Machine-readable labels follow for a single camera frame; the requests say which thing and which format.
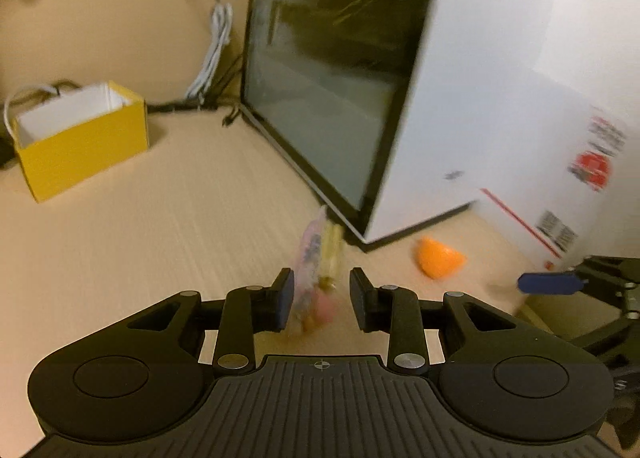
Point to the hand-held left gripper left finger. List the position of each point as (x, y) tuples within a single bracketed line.
[(284, 298)]

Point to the small orange object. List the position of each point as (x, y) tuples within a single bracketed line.
[(437, 258)]

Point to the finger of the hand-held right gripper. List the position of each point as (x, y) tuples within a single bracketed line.
[(605, 330), (550, 283)]

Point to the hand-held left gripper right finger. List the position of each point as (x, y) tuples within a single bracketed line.
[(357, 298)]

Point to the clear candy packet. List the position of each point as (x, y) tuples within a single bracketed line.
[(312, 258)]

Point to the white box with red label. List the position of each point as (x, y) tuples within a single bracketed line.
[(550, 163)]

